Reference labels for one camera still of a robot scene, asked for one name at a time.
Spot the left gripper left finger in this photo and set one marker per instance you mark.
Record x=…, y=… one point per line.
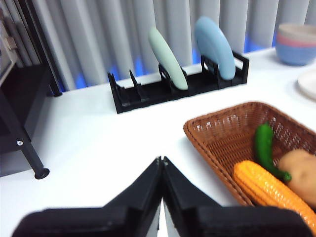
x=123, y=212

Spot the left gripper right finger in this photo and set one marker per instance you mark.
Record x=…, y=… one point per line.
x=209, y=219

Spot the yellow orange toy corn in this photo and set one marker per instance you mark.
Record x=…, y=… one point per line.
x=266, y=190

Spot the brown wicker basket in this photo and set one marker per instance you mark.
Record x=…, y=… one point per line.
x=222, y=140

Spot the green toy cucumber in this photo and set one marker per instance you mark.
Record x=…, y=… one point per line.
x=264, y=145

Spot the tan toy potato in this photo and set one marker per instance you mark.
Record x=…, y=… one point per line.
x=301, y=170

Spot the black plate rack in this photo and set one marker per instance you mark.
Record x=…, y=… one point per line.
x=153, y=95

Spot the pale green plate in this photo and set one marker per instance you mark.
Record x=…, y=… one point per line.
x=168, y=59

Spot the white plate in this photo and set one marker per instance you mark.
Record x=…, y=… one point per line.
x=308, y=85

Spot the pale blue plate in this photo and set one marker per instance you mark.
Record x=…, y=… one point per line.
x=214, y=47

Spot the grey white curtain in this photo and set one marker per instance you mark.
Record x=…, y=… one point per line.
x=98, y=37

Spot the blue bowl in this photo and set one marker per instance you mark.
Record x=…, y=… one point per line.
x=296, y=55

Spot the pink bowl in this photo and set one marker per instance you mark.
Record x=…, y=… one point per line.
x=296, y=41

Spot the beige bowl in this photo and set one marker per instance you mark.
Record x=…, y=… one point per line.
x=296, y=29

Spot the black metal shelf frame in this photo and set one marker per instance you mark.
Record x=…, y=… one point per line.
x=24, y=98

